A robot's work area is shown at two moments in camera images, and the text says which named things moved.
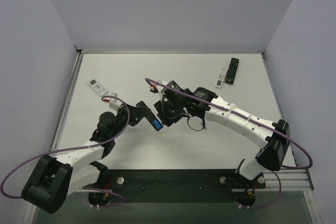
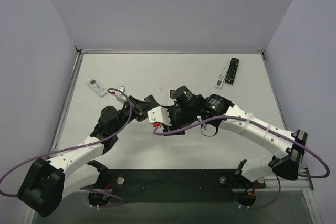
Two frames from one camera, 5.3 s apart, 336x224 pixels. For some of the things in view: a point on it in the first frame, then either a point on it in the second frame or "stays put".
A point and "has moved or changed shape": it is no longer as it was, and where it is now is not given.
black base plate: [177, 185] stays put
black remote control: [150, 117] has moved or changed shape
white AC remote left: [97, 87] stays put
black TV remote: [232, 71] stays put
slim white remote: [219, 83] stays put
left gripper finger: [142, 105] -> [150, 99]
